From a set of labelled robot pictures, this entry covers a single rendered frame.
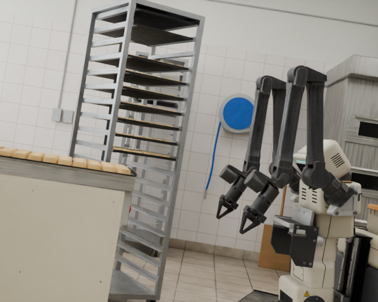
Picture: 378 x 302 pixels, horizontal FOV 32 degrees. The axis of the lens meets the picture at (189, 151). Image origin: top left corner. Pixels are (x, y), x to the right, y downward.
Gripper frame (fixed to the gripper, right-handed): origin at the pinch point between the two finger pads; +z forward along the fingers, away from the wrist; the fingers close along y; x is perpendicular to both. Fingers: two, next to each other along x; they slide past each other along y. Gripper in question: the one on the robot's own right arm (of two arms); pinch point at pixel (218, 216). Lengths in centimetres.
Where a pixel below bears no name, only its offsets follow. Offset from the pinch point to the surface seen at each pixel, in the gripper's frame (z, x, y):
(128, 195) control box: 13.1, -39.2, 17.6
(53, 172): 22, -68, 22
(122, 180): 10, -45, 22
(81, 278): 49, -36, 23
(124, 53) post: -45, -74, -92
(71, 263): 47, -43, 23
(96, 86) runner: -23, -76, -129
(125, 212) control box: 19.5, -36.5, 17.7
